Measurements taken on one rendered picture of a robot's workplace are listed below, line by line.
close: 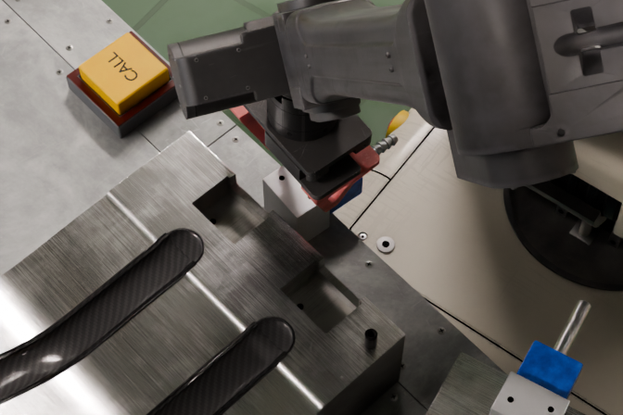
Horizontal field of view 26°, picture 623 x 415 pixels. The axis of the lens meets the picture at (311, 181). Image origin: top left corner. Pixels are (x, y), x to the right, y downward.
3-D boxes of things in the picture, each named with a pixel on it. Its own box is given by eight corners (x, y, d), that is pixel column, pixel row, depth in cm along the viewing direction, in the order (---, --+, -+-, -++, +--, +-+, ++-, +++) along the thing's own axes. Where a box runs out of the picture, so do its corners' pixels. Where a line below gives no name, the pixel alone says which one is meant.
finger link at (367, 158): (314, 246, 113) (316, 189, 105) (263, 188, 116) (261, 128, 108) (377, 204, 115) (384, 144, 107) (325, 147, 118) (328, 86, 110)
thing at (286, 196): (376, 135, 125) (379, 102, 121) (412, 171, 123) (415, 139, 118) (263, 209, 121) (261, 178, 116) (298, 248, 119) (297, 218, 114)
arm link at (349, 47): (613, 163, 56) (560, -96, 54) (484, 197, 55) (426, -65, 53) (369, 114, 98) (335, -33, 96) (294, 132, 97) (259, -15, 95)
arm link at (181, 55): (367, 112, 93) (339, -11, 92) (206, 153, 91) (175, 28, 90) (332, 105, 105) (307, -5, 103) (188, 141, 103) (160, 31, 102)
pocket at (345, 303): (321, 276, 112) (322, 255, 108) (366, 319, 110) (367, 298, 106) (280, 309, 110) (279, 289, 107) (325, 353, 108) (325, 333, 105)
